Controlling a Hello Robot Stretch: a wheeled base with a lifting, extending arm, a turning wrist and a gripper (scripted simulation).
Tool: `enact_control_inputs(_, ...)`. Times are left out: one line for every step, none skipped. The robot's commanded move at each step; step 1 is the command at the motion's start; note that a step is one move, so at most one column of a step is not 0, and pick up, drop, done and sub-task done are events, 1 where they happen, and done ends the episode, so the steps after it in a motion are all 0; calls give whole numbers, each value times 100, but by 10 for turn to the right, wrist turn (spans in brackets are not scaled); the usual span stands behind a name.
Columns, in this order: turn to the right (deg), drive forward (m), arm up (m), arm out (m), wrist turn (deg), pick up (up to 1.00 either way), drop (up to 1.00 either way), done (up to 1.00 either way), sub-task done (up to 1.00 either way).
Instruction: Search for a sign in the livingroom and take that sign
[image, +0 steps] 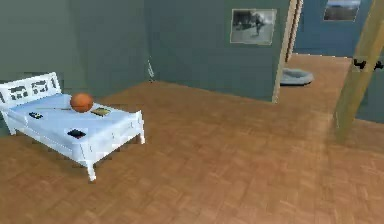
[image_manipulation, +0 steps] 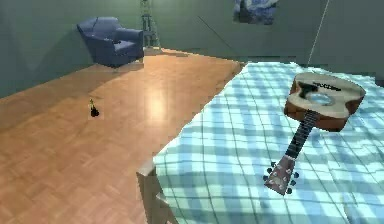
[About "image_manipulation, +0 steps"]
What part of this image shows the bed with blue checked cover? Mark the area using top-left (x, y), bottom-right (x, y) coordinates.
top-left (136, 61), bottom-right (384, 224)

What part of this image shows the blue armchair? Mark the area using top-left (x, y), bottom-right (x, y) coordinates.
top-left (76, 16), bottom-right (145, 69)

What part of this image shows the grey lattice tower lamp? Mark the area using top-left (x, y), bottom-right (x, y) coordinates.
top-left (139, 0), bottom-right (161, 49)

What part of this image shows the wooden acoustic guitar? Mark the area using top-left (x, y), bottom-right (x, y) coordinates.
top-left (262, 72), bottom-right (367, 197)

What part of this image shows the small black bottle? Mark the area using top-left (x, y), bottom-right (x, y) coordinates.
top-left (88, 98), bottom-right (101, 118)

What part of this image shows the blue framed wall picture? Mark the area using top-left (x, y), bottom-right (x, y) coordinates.
top-left (232, 0), bottom-right (279, 26)

